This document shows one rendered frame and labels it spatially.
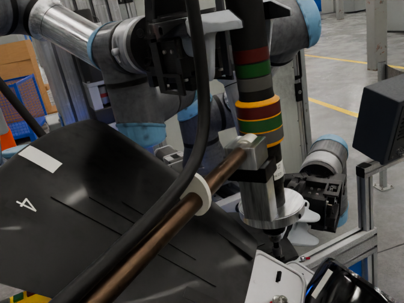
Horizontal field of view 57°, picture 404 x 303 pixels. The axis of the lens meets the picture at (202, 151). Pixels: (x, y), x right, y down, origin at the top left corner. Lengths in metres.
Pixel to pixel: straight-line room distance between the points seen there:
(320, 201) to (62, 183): 0.42
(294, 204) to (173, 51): 0.20
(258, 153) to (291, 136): 2.45
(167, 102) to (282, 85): 2.08
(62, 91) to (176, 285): 0.94
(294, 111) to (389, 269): 1.17
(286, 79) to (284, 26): 1.88
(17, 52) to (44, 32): 7.47
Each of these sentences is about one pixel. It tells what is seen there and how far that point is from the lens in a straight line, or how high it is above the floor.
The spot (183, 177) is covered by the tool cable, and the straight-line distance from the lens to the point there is 0.25.
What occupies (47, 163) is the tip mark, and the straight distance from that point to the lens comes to 0.34.
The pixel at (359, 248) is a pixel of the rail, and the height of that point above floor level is 0.82.
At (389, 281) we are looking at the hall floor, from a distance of 2.33.
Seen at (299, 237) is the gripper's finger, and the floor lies 1.16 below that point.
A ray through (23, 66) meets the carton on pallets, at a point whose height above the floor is 1.12.
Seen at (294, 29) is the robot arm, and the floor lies 1.44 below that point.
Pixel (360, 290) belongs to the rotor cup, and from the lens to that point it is 0.37.
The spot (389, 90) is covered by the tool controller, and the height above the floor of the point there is 1.24.
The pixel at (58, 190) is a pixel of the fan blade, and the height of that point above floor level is 1.40.
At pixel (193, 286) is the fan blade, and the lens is 0.33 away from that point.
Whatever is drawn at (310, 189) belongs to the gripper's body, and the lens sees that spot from 0.66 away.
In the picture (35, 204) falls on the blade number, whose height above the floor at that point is 1.40.
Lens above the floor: 1.51
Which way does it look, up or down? 20 degrees down
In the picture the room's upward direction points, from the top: 11 degrees counter-clockwise
